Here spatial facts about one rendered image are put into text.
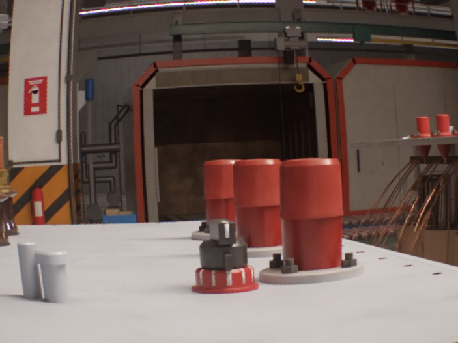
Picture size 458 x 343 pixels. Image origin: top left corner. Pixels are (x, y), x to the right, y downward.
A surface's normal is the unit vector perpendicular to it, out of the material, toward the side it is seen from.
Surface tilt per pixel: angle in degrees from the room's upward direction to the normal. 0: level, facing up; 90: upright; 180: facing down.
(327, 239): 91
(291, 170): 89
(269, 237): 90
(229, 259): 90
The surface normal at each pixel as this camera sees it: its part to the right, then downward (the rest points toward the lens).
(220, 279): -0.15, -0.01
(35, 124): 0.15, 0.00
